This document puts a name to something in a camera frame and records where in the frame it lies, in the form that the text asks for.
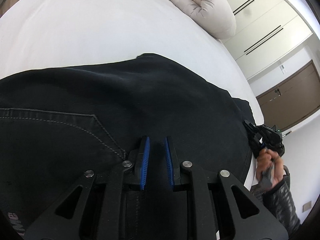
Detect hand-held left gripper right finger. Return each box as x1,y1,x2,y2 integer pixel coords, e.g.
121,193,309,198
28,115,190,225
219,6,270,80
164,136,290,240

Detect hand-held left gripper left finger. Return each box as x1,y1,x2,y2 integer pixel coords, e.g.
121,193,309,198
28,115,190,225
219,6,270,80
19,136,150,240

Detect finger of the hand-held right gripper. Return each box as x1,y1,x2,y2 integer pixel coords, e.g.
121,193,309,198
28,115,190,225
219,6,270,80
243,120,263,158

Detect black pants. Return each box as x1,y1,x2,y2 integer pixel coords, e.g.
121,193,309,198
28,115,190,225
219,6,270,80
0,53,256,240

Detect person's right forearm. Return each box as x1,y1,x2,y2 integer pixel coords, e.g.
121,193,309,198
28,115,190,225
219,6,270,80
251,165,301,235

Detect person's right hand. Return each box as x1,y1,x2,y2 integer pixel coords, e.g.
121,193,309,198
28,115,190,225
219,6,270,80
255,148,284,188

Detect brown door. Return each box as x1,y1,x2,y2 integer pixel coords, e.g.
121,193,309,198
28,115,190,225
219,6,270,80
256,60,320,133

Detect white wardrobe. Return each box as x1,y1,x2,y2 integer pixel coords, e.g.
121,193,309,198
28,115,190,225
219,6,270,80
220,0,313,81

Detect beige rolled duvet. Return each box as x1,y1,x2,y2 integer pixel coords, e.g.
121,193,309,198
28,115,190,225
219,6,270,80
167,0,237,40

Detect white bed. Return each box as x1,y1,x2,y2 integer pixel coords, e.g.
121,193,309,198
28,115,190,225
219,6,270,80
0,0,266,188

